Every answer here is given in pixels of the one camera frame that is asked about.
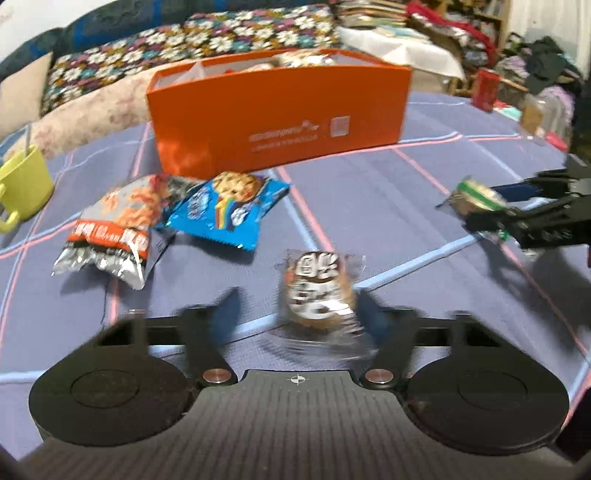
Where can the red soda can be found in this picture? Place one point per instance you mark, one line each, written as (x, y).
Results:
(485, 90)

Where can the purple checked bedsheet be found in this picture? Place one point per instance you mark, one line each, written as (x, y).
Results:
(369, 194)

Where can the cream cookie packet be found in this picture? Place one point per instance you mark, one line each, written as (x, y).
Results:
(307, 57)

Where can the round cake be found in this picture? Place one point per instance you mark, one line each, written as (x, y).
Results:
(314, 295)

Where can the red silver snack packet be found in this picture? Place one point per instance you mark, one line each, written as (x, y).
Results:
(115, 221)

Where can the pile of dark clothes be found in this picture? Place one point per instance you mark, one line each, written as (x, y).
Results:
(545, 60)

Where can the blue cookie packet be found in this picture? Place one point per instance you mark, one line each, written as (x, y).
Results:
(226, 207)

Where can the yellow-green mug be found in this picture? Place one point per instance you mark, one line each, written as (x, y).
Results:
(25, 180)

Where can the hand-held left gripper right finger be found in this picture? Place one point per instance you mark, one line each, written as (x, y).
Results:
(369, 318)

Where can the metal spoon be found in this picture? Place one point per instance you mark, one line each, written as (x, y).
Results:
(29, 137)

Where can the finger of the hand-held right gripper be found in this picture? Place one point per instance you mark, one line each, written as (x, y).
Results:
(489, 221)
(512, 190)

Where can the clear plastic bag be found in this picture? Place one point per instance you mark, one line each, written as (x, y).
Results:
(540, 115)

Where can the orange cardboard box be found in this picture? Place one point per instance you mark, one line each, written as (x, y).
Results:
(277, 124)

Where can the stack of books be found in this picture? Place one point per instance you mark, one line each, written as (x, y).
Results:
(369, 9)

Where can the dark blue patterned sofa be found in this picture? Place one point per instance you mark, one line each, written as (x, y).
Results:
(92, 23)

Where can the beige pillow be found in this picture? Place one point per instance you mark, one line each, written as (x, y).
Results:
(23, 92)

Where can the green striped snack packet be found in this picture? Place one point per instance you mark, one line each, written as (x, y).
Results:
(471, 196)

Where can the white cloth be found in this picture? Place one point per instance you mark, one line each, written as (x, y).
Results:
(406, 53)

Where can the red cloth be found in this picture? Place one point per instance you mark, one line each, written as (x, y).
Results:
(461, 27)

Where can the floral cushion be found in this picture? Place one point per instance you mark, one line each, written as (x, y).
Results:
(115, 64)
(258, 37)

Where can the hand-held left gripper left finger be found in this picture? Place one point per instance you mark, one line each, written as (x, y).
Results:
(221, 316)

